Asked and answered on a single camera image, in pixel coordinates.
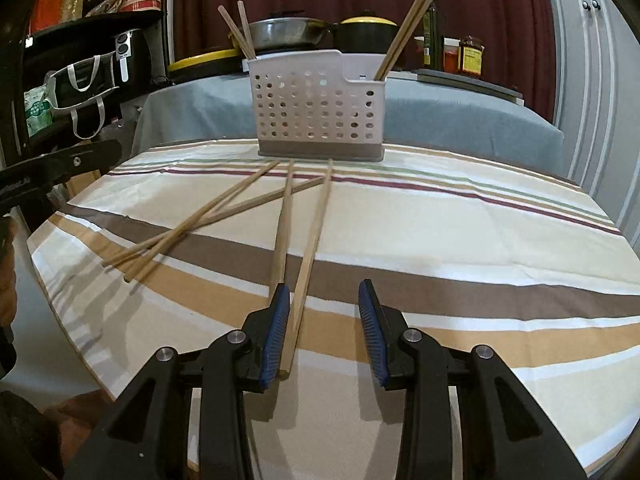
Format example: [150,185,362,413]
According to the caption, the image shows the green white packet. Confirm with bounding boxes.
[24,84,52,136]

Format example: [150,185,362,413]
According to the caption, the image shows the white cabinet doors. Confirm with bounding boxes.
[550,0,639,248]

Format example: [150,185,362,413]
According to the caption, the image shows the red package on shelf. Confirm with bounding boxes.
[29,0,62,35]

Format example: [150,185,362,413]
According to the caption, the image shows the sauce jar yellow label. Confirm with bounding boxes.
[458,36,485,78]

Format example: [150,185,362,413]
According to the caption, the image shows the black white tote bag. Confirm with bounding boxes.
[44,52,119,141]

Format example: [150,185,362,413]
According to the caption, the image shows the dark olive oil bottle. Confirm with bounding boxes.
[422,0,444,70]

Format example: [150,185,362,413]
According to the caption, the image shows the flat yellow black pan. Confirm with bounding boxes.
[167,49,243,84]

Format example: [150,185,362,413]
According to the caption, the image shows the black pot yellow lid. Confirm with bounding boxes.
[332,14,399,54]

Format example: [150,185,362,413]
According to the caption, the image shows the pink perforated utensil holder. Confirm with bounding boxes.
[247,50,385,162]

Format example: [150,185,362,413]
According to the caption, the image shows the grey-blue table cover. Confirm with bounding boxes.
[131,75,565,177]

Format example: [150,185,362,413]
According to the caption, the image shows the white bowl red contents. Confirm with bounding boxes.
[414,36,459,74]

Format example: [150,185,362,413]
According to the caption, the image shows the black air fryer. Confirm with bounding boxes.
[114,28,152,87]

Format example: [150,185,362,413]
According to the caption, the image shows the black shelf unit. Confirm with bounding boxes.
[1,0,169,166]

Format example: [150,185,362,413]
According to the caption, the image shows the steel wok with lid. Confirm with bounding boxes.
[250,16,330,54]

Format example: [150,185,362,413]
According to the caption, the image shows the grey tray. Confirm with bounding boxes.
[387,68,525,106]

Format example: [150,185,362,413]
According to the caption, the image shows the person's left hand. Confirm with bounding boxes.
[0,217,17,327]

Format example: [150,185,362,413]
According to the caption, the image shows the striped tablecloth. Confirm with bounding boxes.
[28,140,639,479]

